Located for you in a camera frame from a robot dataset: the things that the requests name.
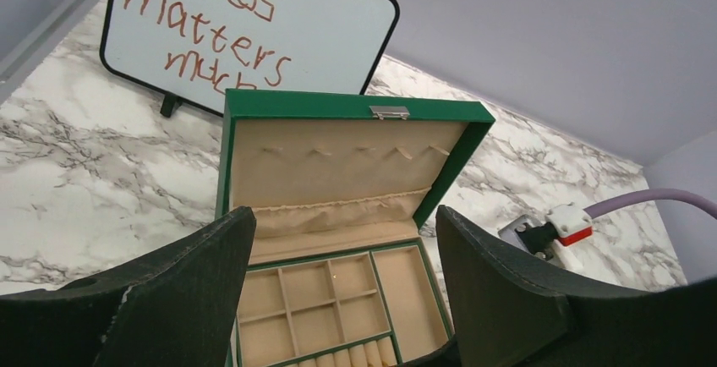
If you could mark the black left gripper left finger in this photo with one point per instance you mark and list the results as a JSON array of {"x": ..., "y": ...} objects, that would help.
[{"x": 174, "y": 306}]

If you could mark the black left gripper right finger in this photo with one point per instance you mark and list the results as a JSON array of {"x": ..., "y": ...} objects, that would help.
[{"x": 510, "y": 308}]

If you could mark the green jewelry box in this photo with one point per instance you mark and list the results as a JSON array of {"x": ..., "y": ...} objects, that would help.
[{"x": 340, "y": 186}]

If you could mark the whiteboard with red writing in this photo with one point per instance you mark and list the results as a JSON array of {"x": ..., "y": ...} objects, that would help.
[{"x": 198, "y": 49}]

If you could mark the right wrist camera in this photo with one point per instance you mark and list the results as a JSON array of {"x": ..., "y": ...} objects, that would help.
[{"x": 548, "y": 239}]

